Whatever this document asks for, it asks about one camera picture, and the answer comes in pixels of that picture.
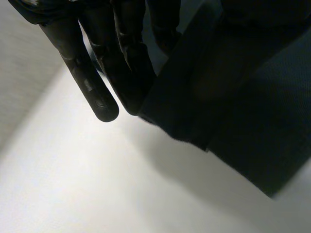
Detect dark blue shorts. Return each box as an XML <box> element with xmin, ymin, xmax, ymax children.
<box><xmin>137</xmin><ymin>0</ymin><xmax>311</xmax><ymax>200</ymax></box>

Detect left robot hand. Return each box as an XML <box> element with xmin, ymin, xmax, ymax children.
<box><xmin>7</xmin><ymin>0</ymin><xmax>182</xmax><ymax>122</ymax></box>

